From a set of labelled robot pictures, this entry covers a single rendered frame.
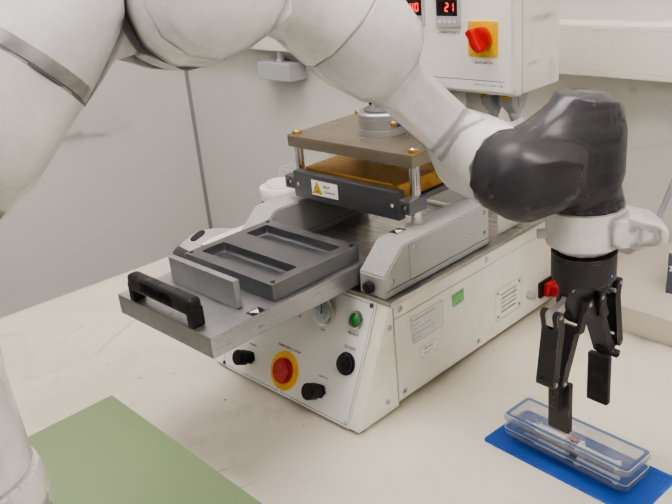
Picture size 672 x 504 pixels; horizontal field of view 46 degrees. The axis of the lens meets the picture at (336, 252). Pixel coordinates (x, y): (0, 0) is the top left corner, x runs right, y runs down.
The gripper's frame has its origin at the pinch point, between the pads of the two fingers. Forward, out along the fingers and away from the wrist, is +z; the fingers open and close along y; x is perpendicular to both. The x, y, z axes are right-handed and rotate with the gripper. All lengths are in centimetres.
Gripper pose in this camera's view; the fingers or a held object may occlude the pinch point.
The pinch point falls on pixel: (579, 396)
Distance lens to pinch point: 105.8
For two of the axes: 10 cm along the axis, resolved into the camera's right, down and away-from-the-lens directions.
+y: -7.6, 3.1, -5.7
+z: 0.9, 9.2, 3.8
